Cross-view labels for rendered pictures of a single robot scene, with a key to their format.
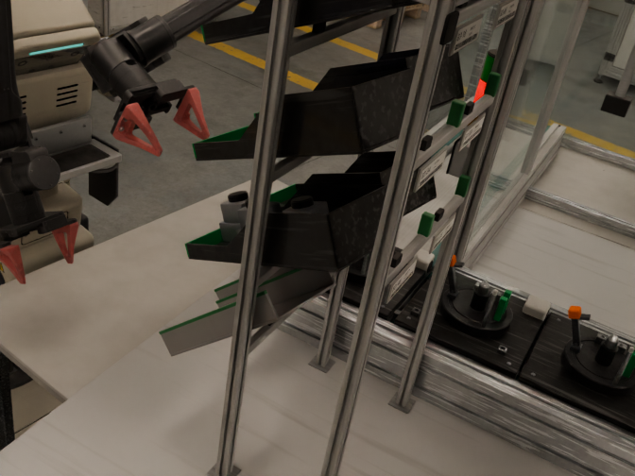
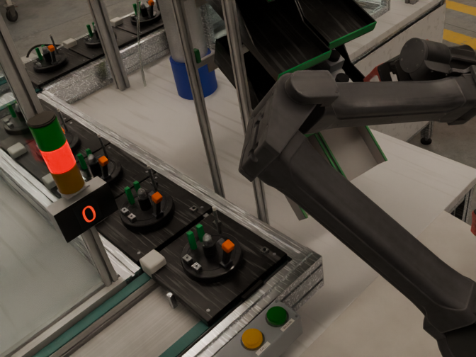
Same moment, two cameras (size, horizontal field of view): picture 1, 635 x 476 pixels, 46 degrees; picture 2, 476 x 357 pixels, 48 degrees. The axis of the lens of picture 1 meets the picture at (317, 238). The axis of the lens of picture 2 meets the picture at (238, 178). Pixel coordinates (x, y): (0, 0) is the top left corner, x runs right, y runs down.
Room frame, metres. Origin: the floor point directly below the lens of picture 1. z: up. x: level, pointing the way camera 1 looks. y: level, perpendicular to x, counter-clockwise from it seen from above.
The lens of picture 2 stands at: (1.98, 0.40, 1.86)
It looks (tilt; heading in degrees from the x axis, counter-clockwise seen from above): 39 degrees down; 210
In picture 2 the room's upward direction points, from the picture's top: 11 degrees counter-clockwise
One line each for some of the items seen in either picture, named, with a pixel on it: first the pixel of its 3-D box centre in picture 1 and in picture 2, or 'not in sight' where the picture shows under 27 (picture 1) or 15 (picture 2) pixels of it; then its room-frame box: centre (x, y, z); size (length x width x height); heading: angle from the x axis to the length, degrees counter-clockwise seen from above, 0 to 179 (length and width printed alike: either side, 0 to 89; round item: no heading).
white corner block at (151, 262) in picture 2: (420, 262); (153, 263); (1.34, -0.22, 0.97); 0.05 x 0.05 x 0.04; 66
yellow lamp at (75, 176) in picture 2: not in sight; (67, 176); (1.42, -0.28, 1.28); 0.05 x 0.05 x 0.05
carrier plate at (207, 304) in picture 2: (358, 267); (213, 261); (1.29, -0.10, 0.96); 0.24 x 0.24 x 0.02; 66
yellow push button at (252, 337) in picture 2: not in sight; (252, 339); (1.46, 0.07, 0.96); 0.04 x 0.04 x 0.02
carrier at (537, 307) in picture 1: (481, 297); (143, 200); (1.19, -0.33, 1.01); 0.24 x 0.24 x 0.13; 66
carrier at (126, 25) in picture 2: not in sight; (144, 10); (0.05, -1.01, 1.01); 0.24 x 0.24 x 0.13; 66
